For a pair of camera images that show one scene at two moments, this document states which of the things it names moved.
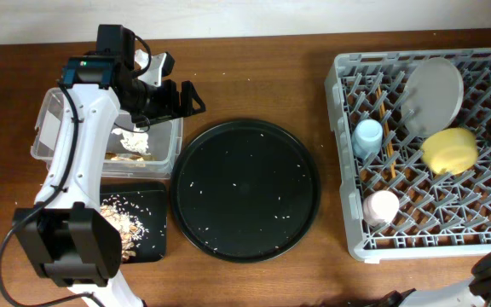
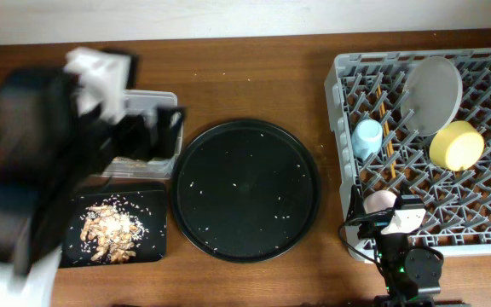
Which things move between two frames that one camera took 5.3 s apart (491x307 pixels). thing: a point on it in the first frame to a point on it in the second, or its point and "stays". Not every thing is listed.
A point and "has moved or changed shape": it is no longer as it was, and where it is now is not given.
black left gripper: (171, 107) to (143, 148)
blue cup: (366, 138) stays
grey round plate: (432, 95) stays
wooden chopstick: (389, 139) stays
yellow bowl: (450, 151) has moved or changed shape
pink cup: (380, 207) stays
